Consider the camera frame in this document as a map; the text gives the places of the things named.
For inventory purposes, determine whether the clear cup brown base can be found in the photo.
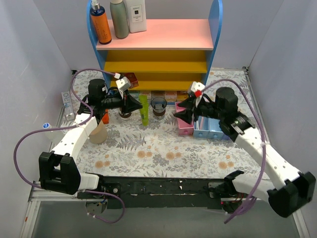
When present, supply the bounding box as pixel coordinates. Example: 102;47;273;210
119;111;132;120

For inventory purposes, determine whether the clear textured glass tray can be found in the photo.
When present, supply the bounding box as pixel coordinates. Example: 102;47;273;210
109;105;177;130

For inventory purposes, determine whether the dark blue cup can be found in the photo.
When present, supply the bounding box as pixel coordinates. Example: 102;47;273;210
151;97;167;119

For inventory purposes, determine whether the green toothpaste tube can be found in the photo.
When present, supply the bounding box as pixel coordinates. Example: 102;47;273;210
139;95;149;126

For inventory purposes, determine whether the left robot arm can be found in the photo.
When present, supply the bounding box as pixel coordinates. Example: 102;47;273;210
39;77;142;198

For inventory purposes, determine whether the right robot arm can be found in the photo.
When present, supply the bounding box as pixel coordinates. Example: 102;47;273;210
174;82;316;218

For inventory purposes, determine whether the pink drawer box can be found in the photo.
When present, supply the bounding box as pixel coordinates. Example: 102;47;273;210
175;102;194;135

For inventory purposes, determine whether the yellow soap box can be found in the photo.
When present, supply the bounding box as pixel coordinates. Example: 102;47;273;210
176;91;189;102

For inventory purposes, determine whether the light blue drawer box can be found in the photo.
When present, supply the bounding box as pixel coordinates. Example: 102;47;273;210
193;116;209;138

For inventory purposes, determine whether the orange razor package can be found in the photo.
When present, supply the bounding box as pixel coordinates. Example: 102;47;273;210
102;110;109;124

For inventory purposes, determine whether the orange red soap box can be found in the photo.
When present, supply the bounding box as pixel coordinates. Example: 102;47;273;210
164;91;177;103

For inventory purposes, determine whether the red small box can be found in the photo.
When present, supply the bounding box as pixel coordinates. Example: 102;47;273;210
124;72;139;88

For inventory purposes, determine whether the purple blue drawer box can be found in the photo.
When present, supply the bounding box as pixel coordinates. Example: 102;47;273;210
222;134;232;140

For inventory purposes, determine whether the blue wooden shelf unit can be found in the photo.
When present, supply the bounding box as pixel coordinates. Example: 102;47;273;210
86;0;223;91

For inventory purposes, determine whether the clear water bottle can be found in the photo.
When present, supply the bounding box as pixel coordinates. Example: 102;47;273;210
42;122;62;144

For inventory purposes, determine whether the orange spray bottle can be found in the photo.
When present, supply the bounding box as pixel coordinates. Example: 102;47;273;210
90;0;112;45

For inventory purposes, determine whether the grey green bottle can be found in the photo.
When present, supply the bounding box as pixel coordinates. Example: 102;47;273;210
110;0;129;39

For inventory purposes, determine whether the white labelled bottle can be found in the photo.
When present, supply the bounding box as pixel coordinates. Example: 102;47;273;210
124;0;147;33

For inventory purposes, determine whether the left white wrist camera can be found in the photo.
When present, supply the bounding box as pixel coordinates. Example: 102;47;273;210
114;73;131;99

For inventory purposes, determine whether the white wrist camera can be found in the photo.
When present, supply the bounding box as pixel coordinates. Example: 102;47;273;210
114;73;131;99
188;81;205;108

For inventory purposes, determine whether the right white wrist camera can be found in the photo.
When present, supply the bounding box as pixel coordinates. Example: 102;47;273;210
188;81;205;108

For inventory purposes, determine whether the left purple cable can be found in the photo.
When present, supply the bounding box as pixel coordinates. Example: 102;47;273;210
13;68;126;224

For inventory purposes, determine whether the purple cable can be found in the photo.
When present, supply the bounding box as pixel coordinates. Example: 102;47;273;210
13;68;126;224
200;79;267;224

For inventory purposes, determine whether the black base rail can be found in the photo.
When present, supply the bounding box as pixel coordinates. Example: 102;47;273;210
76;175;248;209

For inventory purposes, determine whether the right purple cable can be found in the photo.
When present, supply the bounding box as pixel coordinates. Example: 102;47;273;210
200;79;267;224

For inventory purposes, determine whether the aluminium frame rail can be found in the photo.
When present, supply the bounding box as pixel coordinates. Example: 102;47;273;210
19;180;82;238

